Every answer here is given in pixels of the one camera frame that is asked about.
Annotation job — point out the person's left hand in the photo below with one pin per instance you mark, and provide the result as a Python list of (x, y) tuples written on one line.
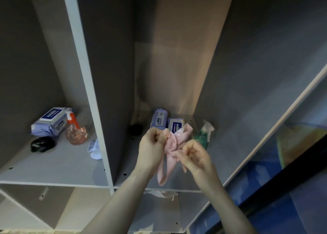
[(150, 152)]

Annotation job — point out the person's right hand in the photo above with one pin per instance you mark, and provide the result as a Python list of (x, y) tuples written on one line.
[(198, 165)]

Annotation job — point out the pink spray bottle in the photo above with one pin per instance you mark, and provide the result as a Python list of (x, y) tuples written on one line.
[(76, 134)]

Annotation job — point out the grey cubby shelf unit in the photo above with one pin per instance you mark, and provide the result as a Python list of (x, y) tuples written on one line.
[(109, 50)]

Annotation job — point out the person's left forearm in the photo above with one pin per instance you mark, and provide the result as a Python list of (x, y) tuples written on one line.
[(120, 205)]

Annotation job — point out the light blue cloth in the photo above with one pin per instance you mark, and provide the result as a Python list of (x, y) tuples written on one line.
[(95, 151)]

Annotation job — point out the crumpled clear plastic bag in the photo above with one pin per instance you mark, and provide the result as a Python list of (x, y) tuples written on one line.
[(162, 193)]

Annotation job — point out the black metal bar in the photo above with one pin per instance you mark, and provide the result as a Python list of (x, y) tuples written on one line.
[(281, 193)]

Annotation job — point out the green spray bottle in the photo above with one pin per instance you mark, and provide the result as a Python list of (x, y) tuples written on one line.
[(201, 137)]

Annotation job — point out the pink resistance band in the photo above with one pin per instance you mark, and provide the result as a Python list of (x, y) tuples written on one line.
[(163, 170)]

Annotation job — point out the person's right forearm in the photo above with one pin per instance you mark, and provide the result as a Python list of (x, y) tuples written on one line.
[(227, 211)]

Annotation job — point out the small white tag sticker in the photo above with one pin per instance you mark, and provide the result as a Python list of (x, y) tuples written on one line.
[(43, 193)]

